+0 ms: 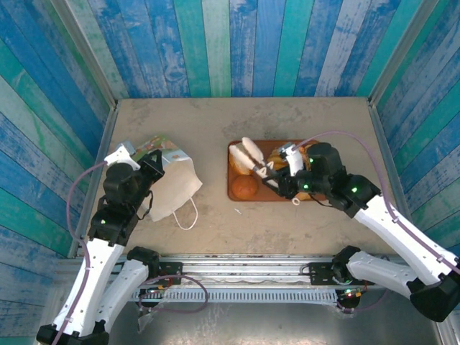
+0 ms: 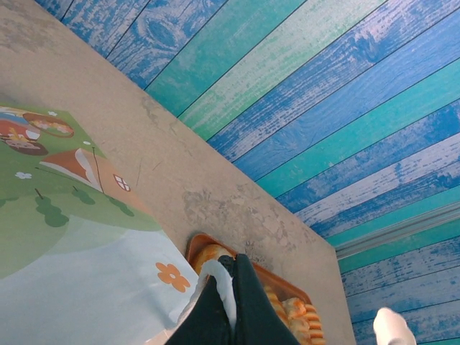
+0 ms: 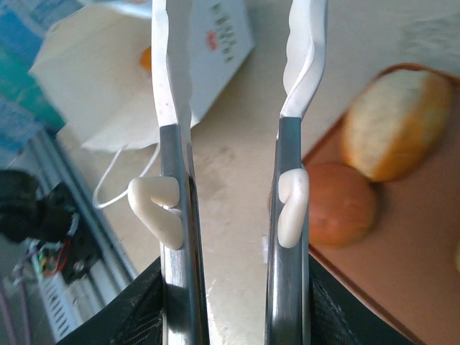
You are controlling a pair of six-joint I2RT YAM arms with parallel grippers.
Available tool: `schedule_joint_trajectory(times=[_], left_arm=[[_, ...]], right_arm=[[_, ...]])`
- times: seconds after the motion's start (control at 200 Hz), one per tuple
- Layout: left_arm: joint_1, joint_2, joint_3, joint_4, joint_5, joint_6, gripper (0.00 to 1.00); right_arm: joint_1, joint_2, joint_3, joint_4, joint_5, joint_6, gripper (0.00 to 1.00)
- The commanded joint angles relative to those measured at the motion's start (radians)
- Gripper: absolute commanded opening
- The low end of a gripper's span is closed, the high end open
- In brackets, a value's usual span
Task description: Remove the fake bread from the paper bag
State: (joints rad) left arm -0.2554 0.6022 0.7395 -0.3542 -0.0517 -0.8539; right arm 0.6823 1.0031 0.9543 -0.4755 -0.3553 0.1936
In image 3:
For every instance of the small circuit board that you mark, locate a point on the small circuit board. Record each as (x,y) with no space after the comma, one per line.
(50,258)

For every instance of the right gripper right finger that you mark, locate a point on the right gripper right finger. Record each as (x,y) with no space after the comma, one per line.
(341,316)

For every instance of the brown round bread bun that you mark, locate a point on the brown round bread bun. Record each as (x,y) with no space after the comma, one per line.
(341,205)

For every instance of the white printed paper bag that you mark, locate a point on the white printed paper bag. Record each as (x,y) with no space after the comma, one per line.
(90,72)

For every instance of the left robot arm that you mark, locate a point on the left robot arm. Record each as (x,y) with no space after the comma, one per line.
(18,205)

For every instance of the metal tongs white tips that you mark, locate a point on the metal tongs white tips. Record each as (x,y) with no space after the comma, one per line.
(172,161)

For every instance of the aluminium table rail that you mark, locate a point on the aluminium table rail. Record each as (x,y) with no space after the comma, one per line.
(115,258)

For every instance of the brown plastic tray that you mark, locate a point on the brown plastic tray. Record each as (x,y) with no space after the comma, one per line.
(413,251)

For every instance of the golden oval bread roll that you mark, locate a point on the golden oval bread roll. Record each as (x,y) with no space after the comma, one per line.
(395,122)

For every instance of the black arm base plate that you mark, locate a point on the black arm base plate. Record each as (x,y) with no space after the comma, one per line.
(75,230)

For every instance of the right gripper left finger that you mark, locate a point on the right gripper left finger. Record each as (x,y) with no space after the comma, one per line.
(129,316)

